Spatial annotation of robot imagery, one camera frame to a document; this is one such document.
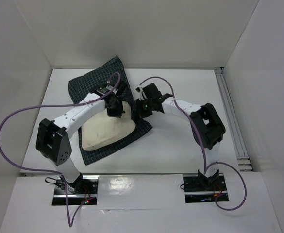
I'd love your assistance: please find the purple cable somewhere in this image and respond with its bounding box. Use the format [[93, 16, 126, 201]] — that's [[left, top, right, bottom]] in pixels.
[[0, 72, 122, 228], [138, 77, 248, 211]]

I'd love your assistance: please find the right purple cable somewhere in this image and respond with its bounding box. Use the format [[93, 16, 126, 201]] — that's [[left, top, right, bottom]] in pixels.
[[138, 77, 248, 211]]

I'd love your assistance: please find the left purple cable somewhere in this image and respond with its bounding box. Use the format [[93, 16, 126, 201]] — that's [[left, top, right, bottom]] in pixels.
[[0, 72, 122, 228]]

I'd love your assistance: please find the cream white pillow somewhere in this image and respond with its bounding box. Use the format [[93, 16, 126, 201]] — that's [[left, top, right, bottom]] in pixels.
[[81, 101, 135, 151]]

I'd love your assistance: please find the dark checkered pillowcase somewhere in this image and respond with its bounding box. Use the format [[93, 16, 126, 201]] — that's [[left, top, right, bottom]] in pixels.
[[68, 56, 152, 166]]

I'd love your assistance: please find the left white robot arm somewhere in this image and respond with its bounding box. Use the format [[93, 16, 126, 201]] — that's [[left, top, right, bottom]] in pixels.
[[35, 81, 127, 194]]

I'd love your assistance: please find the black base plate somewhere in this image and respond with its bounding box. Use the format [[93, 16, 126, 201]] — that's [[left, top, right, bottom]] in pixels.
[[180, 173, 229, 203], [51, 175, 99, 206]]

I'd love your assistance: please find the aluminium rail frame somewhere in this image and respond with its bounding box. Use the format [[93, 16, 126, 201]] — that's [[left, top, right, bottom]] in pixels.
[[214, 67, 253, 172]]

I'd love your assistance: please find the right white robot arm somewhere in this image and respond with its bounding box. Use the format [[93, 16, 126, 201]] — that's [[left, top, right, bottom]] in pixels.
[[136, 83, 226, 190]]

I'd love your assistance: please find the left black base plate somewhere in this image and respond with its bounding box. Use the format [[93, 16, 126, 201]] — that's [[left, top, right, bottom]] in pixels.
[[51, 175, 99, 206]]

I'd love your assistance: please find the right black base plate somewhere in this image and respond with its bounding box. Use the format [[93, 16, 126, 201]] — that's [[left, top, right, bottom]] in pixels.
[[180, 173, 229, 203]]

